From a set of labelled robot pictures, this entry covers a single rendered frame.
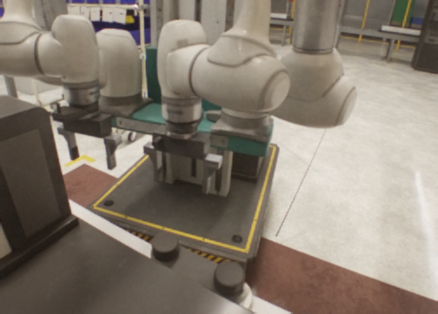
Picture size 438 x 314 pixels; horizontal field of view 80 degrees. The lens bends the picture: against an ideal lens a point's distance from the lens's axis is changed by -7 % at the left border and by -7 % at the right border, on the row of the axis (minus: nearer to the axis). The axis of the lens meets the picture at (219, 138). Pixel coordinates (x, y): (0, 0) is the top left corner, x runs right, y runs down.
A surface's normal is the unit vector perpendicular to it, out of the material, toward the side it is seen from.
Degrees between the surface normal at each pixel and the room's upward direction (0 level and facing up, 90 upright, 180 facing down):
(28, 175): 90
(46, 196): 90
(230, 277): 0
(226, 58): 60
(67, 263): 0
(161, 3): 90
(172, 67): 87
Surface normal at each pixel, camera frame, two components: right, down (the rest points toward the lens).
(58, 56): 0.03, 0.43
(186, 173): -0.29, 0.40
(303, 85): -0.57, 0.41
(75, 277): 0.06, -0.90
